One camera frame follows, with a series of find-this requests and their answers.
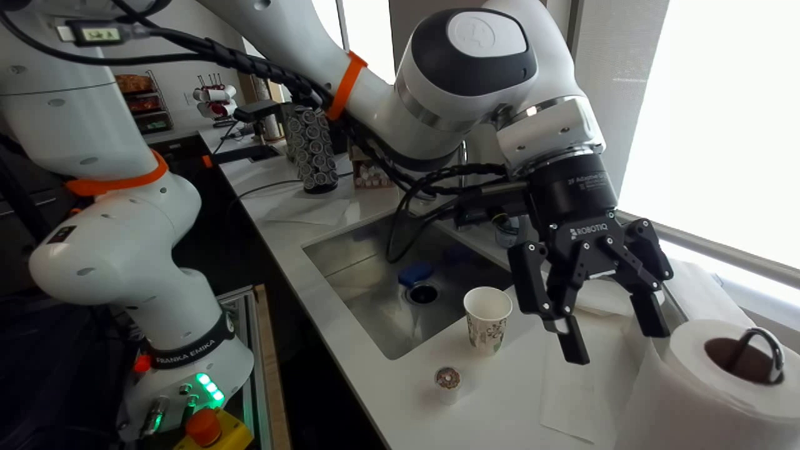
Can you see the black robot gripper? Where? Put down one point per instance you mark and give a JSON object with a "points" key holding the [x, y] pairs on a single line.
{"points": [[581, 236]]}

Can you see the white napkin box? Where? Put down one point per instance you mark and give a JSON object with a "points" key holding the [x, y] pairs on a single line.
{"points": [[702, 298]]}

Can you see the white paper towel roll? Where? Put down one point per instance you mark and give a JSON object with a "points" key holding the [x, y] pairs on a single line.
{"points": [[684, 402]]}

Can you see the yellow emergency stop button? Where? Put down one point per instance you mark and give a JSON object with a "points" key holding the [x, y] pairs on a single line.
{"points": [[217, 432]]}

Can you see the flat paper towel sheet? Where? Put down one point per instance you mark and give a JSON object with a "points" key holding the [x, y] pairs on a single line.
{"points": [[587, 402]]}

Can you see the stainless steel sink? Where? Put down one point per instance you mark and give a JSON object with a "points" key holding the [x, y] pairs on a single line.
{"points": [[363, 263]]}

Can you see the black paper towel holder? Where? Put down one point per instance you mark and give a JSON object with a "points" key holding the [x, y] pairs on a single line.
{"points": [[757, 357]]}

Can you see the coffee pod carousel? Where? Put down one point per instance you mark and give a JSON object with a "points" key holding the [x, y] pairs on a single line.
{"points": [[312, 149]]}

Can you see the small coffee pod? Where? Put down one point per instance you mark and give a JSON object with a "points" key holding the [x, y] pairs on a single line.
{"points": [[449, 383]]}

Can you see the patterned paper cup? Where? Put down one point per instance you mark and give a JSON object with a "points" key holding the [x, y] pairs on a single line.
{"points": [[488, 311]]}

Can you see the blue sponge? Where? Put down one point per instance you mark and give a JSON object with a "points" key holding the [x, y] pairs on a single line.
{"points": [[416, 273]]}

